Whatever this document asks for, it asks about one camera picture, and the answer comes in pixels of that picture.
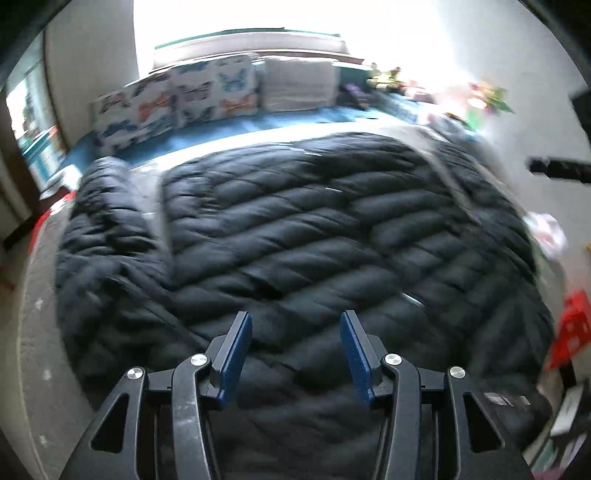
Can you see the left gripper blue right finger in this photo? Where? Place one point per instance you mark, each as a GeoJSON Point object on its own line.
{"type": "Point", "coordinates": [364, 363]}

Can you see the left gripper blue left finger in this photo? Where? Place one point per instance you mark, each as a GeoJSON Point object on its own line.
{"type": "Point", "coordinates": [227, 354]}

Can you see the black quilted puffer jacket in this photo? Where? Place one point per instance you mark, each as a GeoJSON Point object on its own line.
{"type": "Point", "coordinates": [433, 258]}

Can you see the red plastic stool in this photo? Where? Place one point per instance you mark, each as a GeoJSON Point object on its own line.
{"type": "Point", "coordinates": [573, 333]}

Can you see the grey quilted mattress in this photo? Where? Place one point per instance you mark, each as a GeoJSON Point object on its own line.
{"type": "Point", "coordinates": [56, 405]}

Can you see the stuffed toys on sill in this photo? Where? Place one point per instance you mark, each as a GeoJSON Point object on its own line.
{"type": "Point", "coordinates": [387, 81]}

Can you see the purple toy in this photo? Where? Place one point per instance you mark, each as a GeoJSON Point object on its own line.
{"type": "Point", "coordinates": [353, 96]}

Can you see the right butterfly print pillow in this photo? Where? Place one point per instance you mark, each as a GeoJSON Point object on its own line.
{"type": "Point", "coordinates": [210, 90]}

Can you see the butterfly print pillow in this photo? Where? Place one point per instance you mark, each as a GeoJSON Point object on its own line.
{"type": "Point", "coordinates": [210, 90]}
{"type": "Point", "coordinates": [133, 114]}

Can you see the left butterfly print pillow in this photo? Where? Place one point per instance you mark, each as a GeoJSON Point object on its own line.
{"type": "Point", "coordinates": [133, 114]}

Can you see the plain white pillow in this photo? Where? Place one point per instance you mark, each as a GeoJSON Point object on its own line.
{"type": "Point", "coordinates": [298, 84]}

